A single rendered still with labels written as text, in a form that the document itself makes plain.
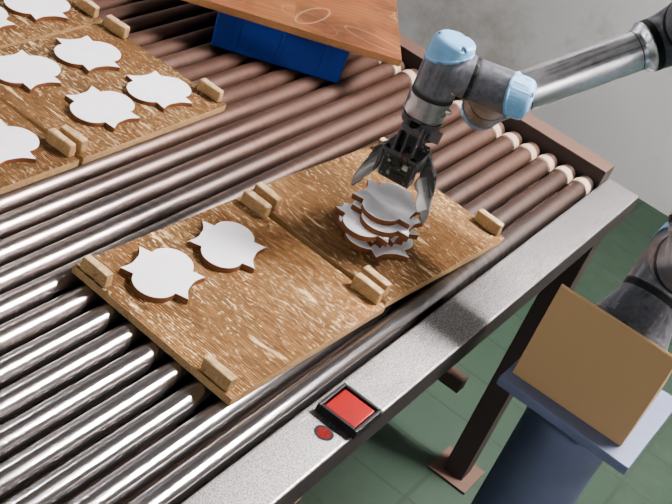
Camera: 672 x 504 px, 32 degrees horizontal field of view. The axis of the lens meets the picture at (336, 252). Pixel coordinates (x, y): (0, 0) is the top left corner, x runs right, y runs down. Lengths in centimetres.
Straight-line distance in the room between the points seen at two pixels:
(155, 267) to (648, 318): 84
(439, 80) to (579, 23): 296
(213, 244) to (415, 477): 133
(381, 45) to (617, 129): 239
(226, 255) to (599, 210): 100
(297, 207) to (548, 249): 56
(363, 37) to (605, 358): 100
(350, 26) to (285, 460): 126
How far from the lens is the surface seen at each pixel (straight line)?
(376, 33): 271
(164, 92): 239
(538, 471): 224
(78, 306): 185
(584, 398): 211
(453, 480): 319
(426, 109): 199
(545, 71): 213
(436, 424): 334
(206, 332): 184
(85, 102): 228
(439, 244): 225
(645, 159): 493
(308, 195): 223
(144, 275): 189
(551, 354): 209
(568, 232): 254
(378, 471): 312
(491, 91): 197
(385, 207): 213
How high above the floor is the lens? 210
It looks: 34 degrees down
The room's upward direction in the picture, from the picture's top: 22 degrees clockwise
